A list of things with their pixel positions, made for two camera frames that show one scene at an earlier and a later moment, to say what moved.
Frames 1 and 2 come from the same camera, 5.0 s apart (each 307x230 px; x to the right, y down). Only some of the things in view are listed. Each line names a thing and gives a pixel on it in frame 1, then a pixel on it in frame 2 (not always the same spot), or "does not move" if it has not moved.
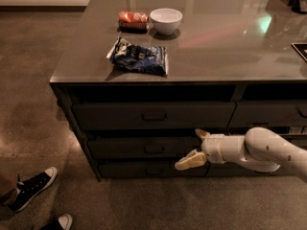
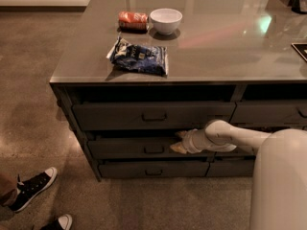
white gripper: (213, 148) to (191, 141)
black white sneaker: (28, 190) does not move
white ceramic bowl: (166, 20) does not move
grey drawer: (141, 148) does not move
